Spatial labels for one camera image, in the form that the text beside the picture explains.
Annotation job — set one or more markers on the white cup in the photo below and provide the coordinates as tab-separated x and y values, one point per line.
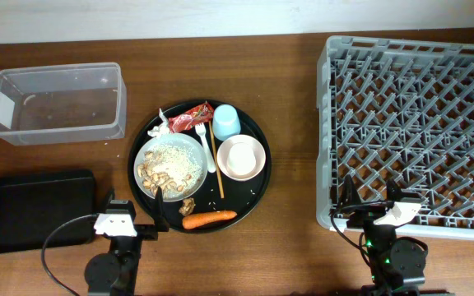
241	159

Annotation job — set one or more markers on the red snack wrapper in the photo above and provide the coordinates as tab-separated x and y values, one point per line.
197	115

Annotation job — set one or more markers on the grey plate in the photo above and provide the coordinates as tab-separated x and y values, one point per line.
196	148

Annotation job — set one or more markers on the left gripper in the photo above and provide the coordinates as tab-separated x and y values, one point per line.
160	223

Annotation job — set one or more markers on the white plastic fork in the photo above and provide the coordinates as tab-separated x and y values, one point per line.
201	131

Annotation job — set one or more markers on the wooden chopstick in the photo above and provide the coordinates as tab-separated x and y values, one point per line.
214	152

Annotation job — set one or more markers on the clear plastic bin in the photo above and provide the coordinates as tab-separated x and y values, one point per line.
62	103

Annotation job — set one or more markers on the round black tray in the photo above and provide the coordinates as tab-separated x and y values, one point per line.
214	194

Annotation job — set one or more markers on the orange carrot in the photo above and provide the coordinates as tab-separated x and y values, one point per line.
197	220

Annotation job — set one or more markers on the grey dishwasher rack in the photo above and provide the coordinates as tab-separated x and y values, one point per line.
401	110

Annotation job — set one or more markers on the pink bowl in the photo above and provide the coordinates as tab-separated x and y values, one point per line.
258	150

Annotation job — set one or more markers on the crumpled white tissue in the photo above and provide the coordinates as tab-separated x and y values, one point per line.
162	129

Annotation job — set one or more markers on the light blue cup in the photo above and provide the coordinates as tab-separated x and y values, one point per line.
226	122

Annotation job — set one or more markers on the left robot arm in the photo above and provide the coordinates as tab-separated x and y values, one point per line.
115	271

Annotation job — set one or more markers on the rice and nuts pile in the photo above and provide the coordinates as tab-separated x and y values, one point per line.
171	168

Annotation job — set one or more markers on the brown food scrap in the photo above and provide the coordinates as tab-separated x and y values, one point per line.
187	207

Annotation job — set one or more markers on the black rectangular tray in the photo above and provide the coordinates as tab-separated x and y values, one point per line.
33	206

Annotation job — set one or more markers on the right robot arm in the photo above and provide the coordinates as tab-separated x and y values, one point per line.
396	263

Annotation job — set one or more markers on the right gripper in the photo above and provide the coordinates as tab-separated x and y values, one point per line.
365	215

